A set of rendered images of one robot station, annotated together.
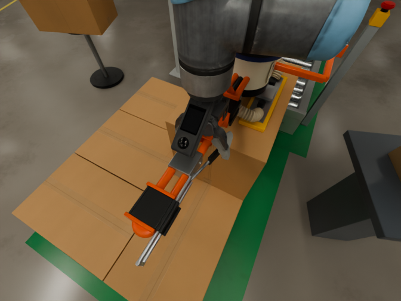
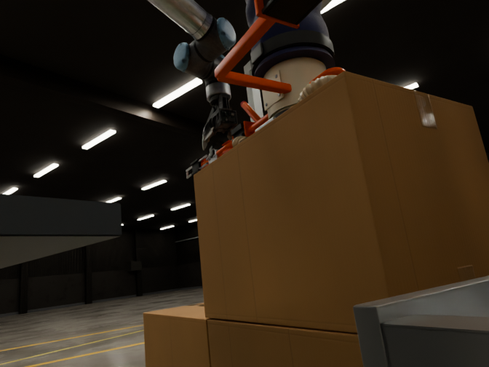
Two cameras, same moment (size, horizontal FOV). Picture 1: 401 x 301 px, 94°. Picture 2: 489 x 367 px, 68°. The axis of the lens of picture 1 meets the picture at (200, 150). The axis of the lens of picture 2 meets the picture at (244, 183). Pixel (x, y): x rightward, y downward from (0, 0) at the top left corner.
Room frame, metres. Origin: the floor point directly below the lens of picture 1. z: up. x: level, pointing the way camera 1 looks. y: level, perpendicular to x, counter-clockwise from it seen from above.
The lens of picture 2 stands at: (0.93, -1.03, 0.65)
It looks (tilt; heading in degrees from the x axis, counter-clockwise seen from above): 14 degrees up; 120
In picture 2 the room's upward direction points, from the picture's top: 7 degrees counter-clockwise
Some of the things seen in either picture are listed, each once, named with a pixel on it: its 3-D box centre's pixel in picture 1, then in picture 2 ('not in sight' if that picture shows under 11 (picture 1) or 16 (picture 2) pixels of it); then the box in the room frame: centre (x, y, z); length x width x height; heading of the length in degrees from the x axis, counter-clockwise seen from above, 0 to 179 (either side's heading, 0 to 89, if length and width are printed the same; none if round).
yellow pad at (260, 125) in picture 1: (265, 95); not in sight; (0.60, -0.27, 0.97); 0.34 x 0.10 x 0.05; 152
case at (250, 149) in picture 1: (234, 121); (324, 223); (0.65, -0.18, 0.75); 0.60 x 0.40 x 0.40; 153
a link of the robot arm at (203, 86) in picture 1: (204, 71); (219, 94); (0.29, -0.01, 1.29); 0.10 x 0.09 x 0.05; 62
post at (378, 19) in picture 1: (333, 82); not in sight; (1.28, -1.07, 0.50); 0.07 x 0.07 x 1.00; 62
